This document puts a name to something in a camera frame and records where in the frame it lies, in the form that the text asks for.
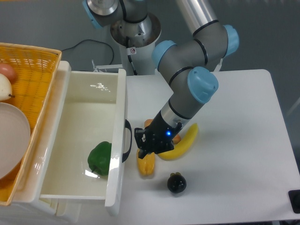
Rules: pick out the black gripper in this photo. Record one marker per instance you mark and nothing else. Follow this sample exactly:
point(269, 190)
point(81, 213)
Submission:
point(157, 137)

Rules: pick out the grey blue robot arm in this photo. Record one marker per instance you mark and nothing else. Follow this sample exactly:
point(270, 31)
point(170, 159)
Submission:
point(183, 67)

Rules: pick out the white drawer cabinet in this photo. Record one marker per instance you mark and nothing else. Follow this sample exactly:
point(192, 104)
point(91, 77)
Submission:
point(28, 207)

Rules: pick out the yellow bell pepper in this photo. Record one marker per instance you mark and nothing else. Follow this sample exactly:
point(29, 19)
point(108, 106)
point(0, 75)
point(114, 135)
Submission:
point(146, 165)

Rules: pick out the brown pastry bread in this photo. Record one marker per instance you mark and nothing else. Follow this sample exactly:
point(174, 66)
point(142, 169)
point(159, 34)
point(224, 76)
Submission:
point(176, 139)

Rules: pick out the yellow banana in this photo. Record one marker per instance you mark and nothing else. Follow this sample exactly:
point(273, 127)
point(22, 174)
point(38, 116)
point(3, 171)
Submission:
point(183, 145)

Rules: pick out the green bell pepper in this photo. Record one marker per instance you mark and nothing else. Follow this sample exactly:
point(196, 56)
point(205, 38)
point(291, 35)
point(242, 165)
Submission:
point(99, 158)

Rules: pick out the dark purple mangosteen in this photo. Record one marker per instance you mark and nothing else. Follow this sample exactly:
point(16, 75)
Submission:
point(176, 183)

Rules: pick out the beige plate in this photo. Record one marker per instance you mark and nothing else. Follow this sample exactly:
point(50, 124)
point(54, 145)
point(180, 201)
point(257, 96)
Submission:
point(14, 137)

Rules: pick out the orange woven basket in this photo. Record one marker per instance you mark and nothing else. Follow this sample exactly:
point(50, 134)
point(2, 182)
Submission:
point(36, 69)

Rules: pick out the white pear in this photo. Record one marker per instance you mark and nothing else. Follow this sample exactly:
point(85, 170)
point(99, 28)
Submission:
point(5, 88)

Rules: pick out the black object at table edge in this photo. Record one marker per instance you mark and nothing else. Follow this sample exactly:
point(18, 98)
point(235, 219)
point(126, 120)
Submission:
point(294, 196)

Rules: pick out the red apple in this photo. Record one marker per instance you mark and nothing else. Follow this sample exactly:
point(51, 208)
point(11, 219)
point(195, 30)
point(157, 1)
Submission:
point(9, 72)

